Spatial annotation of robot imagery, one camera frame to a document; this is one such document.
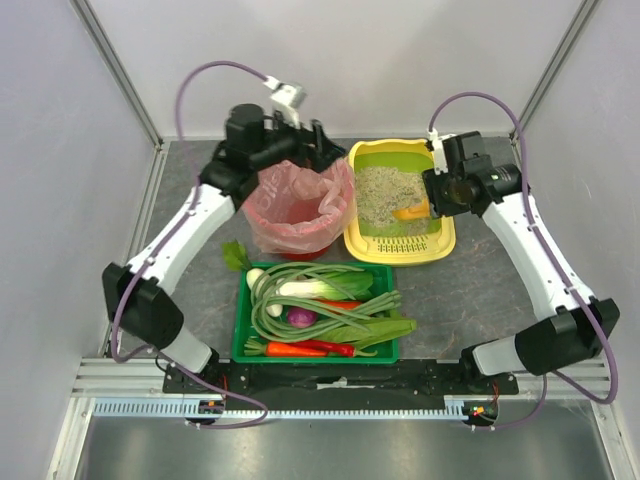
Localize orange litter scoop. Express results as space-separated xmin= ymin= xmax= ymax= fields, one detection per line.
xmin=392 ymin=199 xmax=431 ymax=221

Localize yellow litter box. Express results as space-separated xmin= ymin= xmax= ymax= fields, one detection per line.
xmin=344 ymin=139 xmax=456 ymax=266

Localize pink plastic bin liner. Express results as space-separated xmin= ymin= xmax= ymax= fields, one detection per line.
xmin=242 ymin=158 xmax=356 ymax=254

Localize red trash bin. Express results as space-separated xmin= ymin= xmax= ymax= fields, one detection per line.
xmin=280 ymin=245 xmax=331 ymax=262

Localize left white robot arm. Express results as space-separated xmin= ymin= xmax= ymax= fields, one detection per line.
xmin=102 ymin=104 xmax=345 ymax=378

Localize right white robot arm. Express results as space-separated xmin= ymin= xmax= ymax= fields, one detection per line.
xmin=422 ymin=131 xmax=620 ymax=377

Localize grey cat litter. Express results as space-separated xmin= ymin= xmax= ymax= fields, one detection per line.
xmin=355 ymin=166 xmax=430 ymax=237

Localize white radish with leaves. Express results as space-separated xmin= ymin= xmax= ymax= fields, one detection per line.
xmin=221 ymin=240 xmax=264 ymax=291

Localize white green leek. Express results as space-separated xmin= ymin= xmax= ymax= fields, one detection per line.
xmin=276 ymin=279 xmax=349 ymax=300

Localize green lettuce leaf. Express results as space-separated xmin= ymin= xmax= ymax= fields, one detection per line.
xmin=315 ymin=310 xmax=417 ymax=349

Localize orange carrot middle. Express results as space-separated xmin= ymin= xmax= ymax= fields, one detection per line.
xmin=317 ymin=299 xmax=361 ymax=310

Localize orange carrot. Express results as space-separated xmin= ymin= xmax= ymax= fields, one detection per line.
xmin=317 ymin=299 xmax=361 ymax=310
xmin=244 ymin=339 xmax=328 ymax=358

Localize green long beans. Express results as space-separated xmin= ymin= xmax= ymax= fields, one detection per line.
xmin=249 ymin=262 xmax=401 ymax=343

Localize green vegetable tray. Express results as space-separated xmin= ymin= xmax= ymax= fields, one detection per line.
xmin=232 ymin=263 xmax=401 ymax=364

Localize white small mushroom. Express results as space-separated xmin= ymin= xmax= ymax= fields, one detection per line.
xmin=266 ymin=304 xmax=283 ymax=318

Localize purple onion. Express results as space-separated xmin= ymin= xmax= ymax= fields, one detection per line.
xmin=286 ymin=307 xmax=318 ymax=329

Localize red chili pepper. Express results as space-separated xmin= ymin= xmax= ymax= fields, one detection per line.
xmin=296 ymin=340 xmax=376 ymax=358

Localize orange carrot front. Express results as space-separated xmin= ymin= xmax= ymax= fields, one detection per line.
xmin=244 ymin=339 xmax=328 ymax=358

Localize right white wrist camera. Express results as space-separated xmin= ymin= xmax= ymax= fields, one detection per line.
xmin=426 ymin=128 xmax=455 ymax=175

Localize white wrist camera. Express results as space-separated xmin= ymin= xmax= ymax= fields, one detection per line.
xmin=426 ymin=128 xmax=455 ymax=175
xmin=263 ymin=76 xmax=306 ymax=129

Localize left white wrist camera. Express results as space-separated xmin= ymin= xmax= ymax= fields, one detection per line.
xmin=263 ymin=76 xmax=306 ymax=129

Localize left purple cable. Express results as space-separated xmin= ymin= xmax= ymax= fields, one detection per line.
xmin=109 ymin=60 xmax=271 ymax=364

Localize grey slotted cable duct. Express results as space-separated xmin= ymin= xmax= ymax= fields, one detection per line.
xmin=92 ymin=397 xmax=478 ymax=421

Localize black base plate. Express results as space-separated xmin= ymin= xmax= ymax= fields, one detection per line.
xmin=162 ymin=360 xmax=519 ymax=401

